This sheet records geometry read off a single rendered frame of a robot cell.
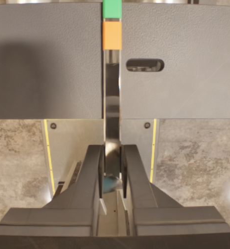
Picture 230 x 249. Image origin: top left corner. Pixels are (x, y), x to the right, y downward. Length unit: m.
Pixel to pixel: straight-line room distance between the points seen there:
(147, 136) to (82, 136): 0.39
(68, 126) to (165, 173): 0.94
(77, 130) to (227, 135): 1.20
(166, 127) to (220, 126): 0.44
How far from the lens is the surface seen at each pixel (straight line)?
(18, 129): 1.56
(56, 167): 1.20
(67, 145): 1.11
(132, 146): 0.15
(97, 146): 0.15
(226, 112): 0.18
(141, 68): 0.41
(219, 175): 1.82
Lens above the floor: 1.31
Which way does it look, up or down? 74 degrees down
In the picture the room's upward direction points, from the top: 177 degrees clockwise
